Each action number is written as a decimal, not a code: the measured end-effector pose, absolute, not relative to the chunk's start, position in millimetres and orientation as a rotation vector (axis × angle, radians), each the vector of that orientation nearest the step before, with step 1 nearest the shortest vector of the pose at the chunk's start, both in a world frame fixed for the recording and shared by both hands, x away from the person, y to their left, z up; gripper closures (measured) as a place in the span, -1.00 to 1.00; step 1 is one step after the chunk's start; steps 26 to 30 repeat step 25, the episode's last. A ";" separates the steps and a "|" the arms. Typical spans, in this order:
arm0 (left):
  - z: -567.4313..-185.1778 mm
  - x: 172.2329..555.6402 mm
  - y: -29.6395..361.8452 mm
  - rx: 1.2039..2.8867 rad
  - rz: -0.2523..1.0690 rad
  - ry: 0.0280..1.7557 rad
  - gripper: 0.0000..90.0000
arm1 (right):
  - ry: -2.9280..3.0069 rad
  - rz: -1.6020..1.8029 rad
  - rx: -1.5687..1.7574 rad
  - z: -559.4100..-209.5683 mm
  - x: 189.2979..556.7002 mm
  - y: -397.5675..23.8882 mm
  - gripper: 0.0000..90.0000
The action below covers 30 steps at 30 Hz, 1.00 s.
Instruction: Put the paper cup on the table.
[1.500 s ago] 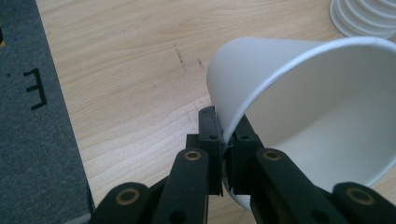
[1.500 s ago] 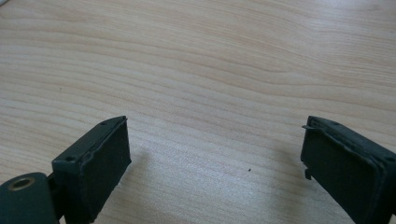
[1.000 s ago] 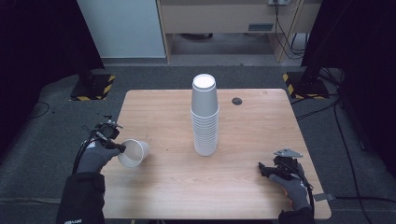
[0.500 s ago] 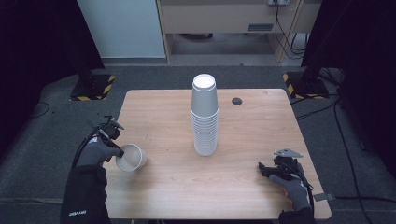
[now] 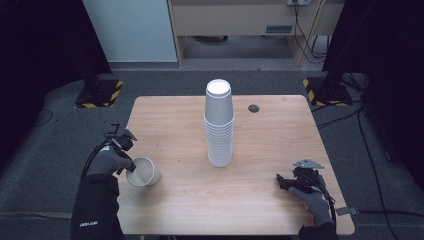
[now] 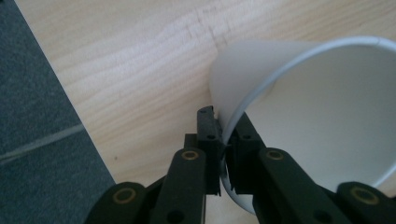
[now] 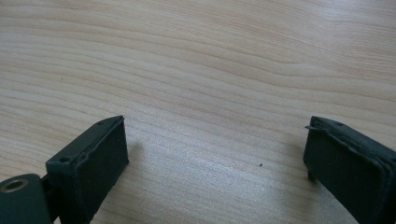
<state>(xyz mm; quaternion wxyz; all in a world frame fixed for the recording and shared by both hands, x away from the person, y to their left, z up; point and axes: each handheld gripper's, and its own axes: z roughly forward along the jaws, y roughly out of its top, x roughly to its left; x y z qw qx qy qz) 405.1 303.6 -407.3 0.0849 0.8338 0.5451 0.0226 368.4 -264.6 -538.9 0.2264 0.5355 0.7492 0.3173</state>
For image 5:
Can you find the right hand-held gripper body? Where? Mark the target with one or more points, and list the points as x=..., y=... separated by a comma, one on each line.
x=308, y=180

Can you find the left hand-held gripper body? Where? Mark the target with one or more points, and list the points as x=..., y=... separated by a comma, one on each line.
x=124, y=141

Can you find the white paper cup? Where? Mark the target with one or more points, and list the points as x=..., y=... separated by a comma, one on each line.
x=146, y=173

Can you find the stack of white cups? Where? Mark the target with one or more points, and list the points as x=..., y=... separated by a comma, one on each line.
x=219, y=140

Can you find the grey tape strip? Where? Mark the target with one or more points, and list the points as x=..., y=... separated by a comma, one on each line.
x=346, y=211

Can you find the black stand with striped base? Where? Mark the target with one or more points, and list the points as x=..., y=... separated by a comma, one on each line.
x=328, y=91
x=98, y=93

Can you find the dark round table grommet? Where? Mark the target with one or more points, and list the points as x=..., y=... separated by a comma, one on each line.
x=253, y=108

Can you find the white cabinet panel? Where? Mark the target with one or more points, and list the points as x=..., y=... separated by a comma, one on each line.
x=130, y=30

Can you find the black curtain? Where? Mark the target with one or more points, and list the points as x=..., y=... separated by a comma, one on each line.
x=40, y=50
x=390, y=50

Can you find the grey label plate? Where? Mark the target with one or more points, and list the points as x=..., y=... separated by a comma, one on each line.
x=279, y=29

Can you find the light wooden desk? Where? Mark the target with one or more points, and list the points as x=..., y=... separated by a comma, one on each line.
x=230, y=18

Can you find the white power strip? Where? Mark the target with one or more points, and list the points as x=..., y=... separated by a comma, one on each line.
x=297, y=2

